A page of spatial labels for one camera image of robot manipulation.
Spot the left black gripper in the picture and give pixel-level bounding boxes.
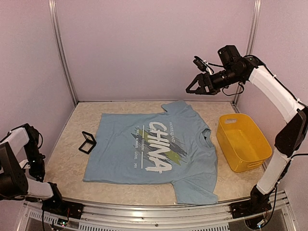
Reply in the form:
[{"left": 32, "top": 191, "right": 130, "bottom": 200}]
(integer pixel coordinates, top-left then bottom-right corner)
[{"left": 24, "top": 141, "right": 45, "bottom": 181}]

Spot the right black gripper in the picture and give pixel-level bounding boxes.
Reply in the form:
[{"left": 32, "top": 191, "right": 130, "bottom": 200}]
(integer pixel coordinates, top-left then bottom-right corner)
[{"left": 187, "top": 66, "right": 244, "bottom": 94}]

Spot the black brooch case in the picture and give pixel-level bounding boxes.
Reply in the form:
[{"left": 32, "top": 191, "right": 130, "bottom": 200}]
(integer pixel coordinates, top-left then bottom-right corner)
[{"left": 78, "top": 131, "right": 97, "bottom": 154}]

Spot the light blue printed t-shirt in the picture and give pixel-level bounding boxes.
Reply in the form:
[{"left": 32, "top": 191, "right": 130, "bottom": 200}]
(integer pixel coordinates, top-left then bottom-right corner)
[{"left": 83, "top": 101, "right": 218, "bottom": 205}]

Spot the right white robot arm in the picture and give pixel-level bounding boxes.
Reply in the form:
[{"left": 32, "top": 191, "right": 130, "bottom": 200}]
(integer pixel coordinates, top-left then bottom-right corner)
[{"left": 186, "top": 45, "right": 308, "bottom": 214}]

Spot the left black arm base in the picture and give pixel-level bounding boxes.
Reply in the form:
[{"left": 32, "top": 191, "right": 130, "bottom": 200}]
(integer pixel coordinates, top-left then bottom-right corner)
[{"left": 41, "top": 182, "right": 84, "bottom": 219}]

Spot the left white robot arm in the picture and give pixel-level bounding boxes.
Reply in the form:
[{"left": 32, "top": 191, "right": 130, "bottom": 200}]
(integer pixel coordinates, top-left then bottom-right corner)
[{"left": 0, "top": 123, "right": 67, "bottom": 214}]

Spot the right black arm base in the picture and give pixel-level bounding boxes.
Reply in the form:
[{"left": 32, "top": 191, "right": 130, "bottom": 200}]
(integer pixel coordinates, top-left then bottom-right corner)
[{"left": 230, "top": 185, "right": 274, "bottom": 219}]

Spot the yellow plastic basket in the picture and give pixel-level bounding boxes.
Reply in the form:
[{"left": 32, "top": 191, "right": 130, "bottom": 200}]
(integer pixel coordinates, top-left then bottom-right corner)
[{"left": 216, "top": 114, "right": 272, "bottom": 173}]

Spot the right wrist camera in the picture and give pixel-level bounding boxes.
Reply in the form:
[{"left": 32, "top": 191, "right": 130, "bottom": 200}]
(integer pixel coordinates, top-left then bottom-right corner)
[{"left": 193, "top": 56, "right": 214, "bottom": 75}]

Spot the front aluminium rail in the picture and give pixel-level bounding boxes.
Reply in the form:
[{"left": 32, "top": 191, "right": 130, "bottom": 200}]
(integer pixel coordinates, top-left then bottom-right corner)
[{"left": 16, "top": 191, "right": 298, "bottom": 231}]

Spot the right aluminium frame post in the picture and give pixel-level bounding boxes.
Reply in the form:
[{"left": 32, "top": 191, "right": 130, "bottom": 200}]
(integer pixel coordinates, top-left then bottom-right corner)
[{"left": 232, "top": 0, "right": 262, "bottom": 108}]

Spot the aluminium frame post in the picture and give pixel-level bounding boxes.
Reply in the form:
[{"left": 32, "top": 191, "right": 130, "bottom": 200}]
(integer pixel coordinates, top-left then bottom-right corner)
[
  {"left": 232, "top": 0, "right": 262, "bottom": 108},
  {"left": 48, "top": 0, "right": 79, "bottom": 107}
]

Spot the left aluminium frame post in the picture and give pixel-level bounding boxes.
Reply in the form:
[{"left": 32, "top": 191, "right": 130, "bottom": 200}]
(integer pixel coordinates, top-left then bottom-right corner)
[{"left": 48, "top": 0, "right": 79, "bottom": 107}]

